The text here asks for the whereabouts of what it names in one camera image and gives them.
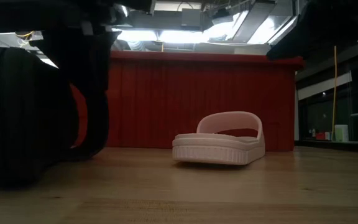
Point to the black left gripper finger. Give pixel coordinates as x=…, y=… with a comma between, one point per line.
x=82, y=59

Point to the black slide sandal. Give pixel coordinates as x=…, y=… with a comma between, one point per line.
x=17, y=118

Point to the white slide sandal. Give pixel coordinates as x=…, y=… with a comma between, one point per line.
x=216, y=152

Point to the red plastic bin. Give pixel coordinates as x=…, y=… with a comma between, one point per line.
x=166, y=99

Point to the grey ceiling unit box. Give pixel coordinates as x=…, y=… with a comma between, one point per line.
x=191, y=18

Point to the small red box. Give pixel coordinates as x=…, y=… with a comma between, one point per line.
x=320, y=136

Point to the white and blue container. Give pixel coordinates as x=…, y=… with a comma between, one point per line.
x=328, y=136

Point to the pale green cup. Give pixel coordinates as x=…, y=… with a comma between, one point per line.
x=341, y=133

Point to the black counter ledge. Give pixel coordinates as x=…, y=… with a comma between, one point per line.
x=337, y=146

